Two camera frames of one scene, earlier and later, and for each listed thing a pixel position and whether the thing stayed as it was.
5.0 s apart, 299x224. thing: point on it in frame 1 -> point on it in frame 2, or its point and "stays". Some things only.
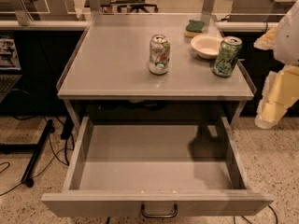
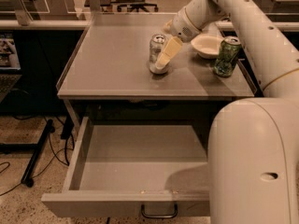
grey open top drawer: [157, 170] stays
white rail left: [46, 25] stays
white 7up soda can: [160, 54] stays
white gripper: [288, 37] -> [181, 24]
